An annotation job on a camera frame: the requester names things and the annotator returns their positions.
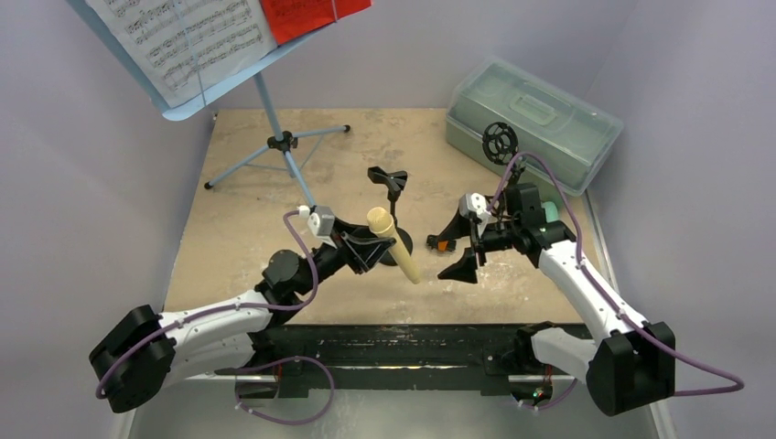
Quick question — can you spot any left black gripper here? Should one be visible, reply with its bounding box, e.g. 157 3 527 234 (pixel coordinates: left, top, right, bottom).
294 218 393 296

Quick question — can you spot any cream yellow microphone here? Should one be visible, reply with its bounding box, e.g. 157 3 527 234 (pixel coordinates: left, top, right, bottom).
366 207 422 284

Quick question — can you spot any black round-base mic stand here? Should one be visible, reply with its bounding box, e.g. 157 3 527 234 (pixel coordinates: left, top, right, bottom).
367 166 414 254

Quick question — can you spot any mint green microphone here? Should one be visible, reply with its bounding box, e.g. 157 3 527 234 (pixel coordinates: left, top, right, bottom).
542 201 561 223

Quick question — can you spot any black tripod shock-mount stand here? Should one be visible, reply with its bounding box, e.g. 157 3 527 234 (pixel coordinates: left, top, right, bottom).
481 122 526 186

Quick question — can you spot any blue music stand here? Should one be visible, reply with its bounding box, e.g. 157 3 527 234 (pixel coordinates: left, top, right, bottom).
70 1 350 205

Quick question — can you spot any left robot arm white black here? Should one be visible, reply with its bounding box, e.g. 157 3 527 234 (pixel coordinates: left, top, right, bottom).
88 219 397 413

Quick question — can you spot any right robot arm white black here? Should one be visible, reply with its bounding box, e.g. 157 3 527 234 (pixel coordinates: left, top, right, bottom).
427 183 675 416

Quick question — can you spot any green translucent storage case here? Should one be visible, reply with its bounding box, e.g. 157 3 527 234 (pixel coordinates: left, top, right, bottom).
445 58 624 198

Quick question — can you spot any red sheet music page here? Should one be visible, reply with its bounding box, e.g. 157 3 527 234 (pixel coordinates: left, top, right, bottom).
260 0 372 45

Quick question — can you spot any white sheet music page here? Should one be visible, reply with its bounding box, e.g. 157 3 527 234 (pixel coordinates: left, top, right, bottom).
87 0 278 107

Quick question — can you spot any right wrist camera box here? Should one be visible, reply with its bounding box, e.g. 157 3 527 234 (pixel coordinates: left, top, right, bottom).
458 192 492 237

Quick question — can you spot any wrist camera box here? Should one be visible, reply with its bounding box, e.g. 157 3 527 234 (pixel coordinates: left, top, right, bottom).
458 192 492 237
297 205 336 247

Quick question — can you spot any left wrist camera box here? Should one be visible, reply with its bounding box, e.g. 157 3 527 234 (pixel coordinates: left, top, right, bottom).
297 205 336 247

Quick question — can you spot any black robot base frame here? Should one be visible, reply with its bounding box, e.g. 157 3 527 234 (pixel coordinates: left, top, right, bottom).
233 324 573 401

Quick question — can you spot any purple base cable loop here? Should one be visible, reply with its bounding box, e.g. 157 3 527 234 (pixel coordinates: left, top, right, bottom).
233 355 335 426

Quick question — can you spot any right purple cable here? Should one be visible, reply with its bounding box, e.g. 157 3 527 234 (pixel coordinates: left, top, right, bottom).
488 151 746 413

